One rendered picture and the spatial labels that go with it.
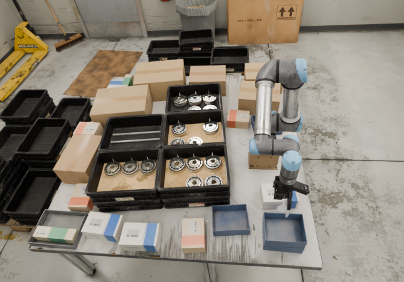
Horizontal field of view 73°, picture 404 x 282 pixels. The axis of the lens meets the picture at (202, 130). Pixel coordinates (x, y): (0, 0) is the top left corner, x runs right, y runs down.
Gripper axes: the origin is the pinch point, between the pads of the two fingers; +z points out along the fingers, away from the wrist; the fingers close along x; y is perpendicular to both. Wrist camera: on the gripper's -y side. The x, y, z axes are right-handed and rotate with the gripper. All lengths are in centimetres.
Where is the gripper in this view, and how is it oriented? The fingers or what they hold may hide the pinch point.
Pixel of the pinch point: (285, 203)
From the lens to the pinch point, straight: 146.7
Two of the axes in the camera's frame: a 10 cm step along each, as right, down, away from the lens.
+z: 0.7, 7.2, 6.9
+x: -1.1, 6.9, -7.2
